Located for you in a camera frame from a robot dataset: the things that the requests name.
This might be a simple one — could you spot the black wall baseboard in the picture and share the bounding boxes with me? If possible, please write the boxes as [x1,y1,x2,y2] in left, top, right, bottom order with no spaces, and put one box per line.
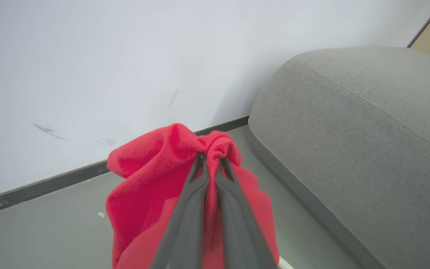
[0,116,250,219]

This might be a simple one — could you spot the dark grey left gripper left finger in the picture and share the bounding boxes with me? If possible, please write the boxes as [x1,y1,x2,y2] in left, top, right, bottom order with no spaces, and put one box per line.
[150,152,209,269]

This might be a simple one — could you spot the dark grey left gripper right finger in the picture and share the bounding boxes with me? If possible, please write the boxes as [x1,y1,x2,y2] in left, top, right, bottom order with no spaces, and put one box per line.
[214,157,278,269]

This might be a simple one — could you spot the grey fabric sofa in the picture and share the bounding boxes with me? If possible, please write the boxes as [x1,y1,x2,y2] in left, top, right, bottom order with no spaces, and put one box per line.
[248,47,430,269]

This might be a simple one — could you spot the red fleece cloth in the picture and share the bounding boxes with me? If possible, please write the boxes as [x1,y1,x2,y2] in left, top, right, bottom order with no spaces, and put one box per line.
[106,123,280,269]

